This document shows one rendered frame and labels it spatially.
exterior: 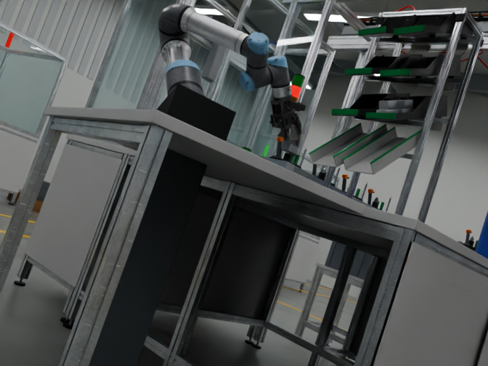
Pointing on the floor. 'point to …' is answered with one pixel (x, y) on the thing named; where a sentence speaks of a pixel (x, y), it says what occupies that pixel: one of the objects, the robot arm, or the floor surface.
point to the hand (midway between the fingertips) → (293, 141)
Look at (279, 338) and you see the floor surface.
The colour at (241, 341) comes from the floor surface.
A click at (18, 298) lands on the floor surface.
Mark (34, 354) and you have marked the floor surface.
